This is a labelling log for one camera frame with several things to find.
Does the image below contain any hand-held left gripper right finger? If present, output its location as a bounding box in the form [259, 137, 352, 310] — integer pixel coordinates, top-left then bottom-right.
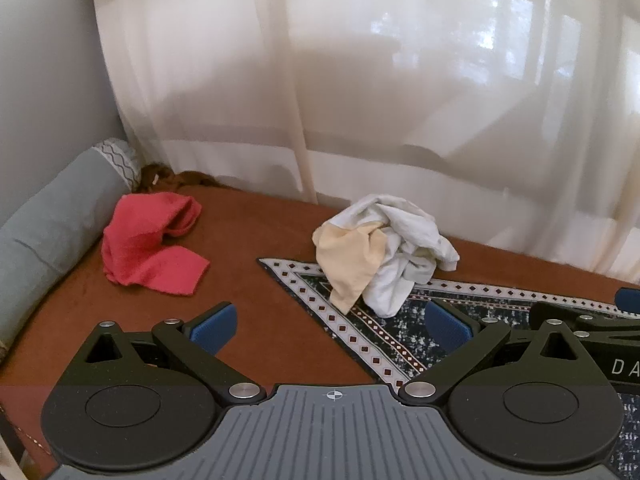
[398, 300, 613, 407]

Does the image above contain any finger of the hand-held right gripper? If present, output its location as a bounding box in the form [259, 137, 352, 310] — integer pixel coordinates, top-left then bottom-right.
[616, 287, 640, 314]
[529, 301, 640, 347]

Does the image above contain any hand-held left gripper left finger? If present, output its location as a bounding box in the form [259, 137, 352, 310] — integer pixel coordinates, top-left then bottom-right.
[65, 301, 267, 407]

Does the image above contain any white and cream shirt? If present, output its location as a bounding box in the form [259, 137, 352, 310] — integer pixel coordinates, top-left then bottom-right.
[312, 193, 461, 318]

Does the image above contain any dark patterned mat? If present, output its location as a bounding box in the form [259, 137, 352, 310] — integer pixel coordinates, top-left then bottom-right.
[256, 257, 640, 466]

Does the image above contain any red cloth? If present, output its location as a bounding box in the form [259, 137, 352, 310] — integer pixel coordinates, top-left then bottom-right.
[101, 191, 211, 295]

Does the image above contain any grey wave-patterned pillow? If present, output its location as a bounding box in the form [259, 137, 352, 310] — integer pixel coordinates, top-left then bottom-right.
[92, 137, 143, 193]

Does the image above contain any grey bolster pillow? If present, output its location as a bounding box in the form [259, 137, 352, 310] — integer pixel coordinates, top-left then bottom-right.
[0, 147, 132, 356]

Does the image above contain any white sheer curtain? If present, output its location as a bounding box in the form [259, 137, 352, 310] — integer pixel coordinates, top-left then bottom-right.
[90, 0, 640, 283]

